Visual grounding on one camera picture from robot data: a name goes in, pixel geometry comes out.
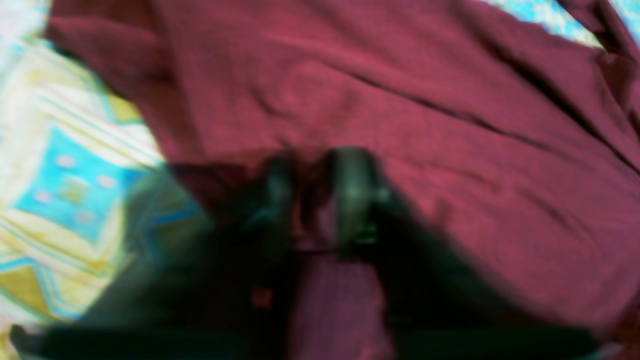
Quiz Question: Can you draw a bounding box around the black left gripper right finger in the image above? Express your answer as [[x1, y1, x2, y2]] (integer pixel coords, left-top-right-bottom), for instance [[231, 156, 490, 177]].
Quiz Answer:
[[330, 147, 601, 360]]

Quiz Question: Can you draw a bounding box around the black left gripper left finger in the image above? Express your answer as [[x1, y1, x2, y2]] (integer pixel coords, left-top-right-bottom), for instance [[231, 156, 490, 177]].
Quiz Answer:
[[10, 155, 297, 360]]

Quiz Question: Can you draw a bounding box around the maroon long-sleeve t-shirt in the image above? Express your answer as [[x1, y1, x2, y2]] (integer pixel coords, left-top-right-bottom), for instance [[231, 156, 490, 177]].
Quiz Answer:
[[46, 0, 639, 360]]

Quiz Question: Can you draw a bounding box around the patterned colourful tablecloth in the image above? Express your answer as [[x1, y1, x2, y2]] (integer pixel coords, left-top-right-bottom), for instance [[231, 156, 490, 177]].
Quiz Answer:
[[0, 0, 211, 360]]

